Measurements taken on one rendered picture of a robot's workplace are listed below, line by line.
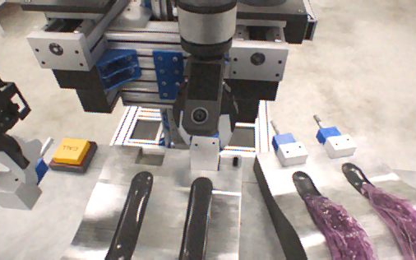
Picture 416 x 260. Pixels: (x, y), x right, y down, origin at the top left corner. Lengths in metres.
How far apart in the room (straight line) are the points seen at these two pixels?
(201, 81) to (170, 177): 0.22
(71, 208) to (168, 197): 0.23
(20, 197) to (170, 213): 0.23
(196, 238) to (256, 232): 0.14
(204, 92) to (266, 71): 0.36
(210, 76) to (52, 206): 0.44
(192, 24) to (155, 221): 0.31
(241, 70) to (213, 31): 0.35
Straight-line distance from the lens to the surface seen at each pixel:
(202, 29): 0.35
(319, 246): 0.47
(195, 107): 0.35
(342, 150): 0.63
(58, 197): 0.67
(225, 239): 0.46
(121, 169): 0.55
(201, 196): 0.50
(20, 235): 0.66
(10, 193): 0.51
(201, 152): 0.49
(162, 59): 0.85
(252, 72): 0.70
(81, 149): 0.69
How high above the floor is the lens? 1.31
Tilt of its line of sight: 46 degrees down
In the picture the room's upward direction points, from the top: straight up
